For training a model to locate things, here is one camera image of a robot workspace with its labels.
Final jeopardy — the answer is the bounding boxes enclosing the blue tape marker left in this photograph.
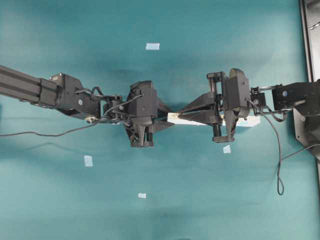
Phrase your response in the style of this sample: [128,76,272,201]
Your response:
[84,155,93,168]

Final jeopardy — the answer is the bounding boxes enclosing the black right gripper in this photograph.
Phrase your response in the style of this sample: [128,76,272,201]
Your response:
[178,72,237,143]

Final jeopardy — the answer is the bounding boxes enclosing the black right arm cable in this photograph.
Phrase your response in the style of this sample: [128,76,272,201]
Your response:
[246,98,320,196]

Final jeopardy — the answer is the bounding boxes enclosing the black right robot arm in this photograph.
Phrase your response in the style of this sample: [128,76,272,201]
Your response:
[179,68,320,143]

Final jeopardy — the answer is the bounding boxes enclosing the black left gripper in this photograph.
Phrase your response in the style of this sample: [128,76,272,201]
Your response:
[122,97,175,148]

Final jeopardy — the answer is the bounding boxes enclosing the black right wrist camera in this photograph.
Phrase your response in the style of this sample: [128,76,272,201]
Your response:
[222,68,250,118]

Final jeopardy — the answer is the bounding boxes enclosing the blue tape marker top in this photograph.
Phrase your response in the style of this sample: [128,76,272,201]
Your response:
[145,42,160,51]

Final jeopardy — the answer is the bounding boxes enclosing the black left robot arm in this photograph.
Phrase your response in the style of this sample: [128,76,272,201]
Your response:
[0,66,174,148]

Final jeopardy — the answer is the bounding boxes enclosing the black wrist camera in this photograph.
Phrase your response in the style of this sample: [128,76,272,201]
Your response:
[222,68,250,118]
[126,80,158,118]

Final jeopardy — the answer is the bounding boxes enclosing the white wooden board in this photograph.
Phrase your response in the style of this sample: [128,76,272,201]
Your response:
[167,112,261,128]

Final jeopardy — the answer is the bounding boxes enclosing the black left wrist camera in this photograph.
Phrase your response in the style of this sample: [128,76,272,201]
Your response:
[126,80,158,118]

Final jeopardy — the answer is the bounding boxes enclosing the blue tape marker bottom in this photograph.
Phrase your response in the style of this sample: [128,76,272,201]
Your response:
[138,193,147,199]

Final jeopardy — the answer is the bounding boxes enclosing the blue tape marker centre-right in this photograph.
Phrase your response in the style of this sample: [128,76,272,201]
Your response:
[223,145,231,154]

